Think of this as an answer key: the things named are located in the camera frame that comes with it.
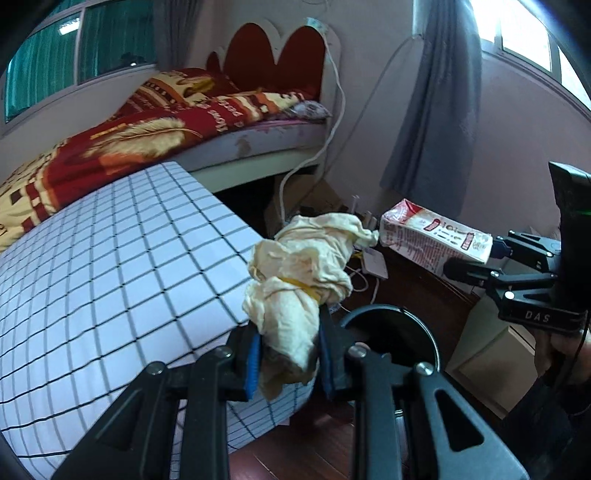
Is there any red white milk carton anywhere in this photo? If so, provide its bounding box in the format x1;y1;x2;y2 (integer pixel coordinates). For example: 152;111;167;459
380;199;493;277

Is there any cream cloth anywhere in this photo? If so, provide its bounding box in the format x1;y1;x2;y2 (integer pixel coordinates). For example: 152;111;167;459
242;213;379;400

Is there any black round trash bin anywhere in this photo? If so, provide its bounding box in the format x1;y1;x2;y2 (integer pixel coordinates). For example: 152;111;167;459
338;303;442;416

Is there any person's right hand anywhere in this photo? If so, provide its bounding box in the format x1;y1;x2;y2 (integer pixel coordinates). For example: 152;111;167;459
534;330;591;383

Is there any white wifi router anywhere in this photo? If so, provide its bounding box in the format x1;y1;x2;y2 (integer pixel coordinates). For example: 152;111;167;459
348;194;389;280

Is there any grey hanging curtain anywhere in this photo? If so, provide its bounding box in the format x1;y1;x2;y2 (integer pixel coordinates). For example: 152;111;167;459
381;1;482;219

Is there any white grid pattern mattress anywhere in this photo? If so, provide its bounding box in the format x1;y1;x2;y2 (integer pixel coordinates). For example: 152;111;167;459
0;160;320;478

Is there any open cardboard box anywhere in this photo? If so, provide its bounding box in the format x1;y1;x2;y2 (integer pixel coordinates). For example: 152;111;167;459
264;174;342;231

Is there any lavender padded bed base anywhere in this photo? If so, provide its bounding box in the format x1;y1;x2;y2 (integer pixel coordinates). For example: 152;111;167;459
171;120;328;193

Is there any red patterned blanket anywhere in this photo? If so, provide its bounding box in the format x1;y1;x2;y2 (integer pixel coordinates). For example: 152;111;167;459
1;68;322;249

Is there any red heart shaped headboard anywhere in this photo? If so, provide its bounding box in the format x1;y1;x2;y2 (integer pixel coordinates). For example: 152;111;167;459
205;17;341;109

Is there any white power cable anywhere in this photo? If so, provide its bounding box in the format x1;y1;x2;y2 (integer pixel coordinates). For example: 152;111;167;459
276;18;348;227

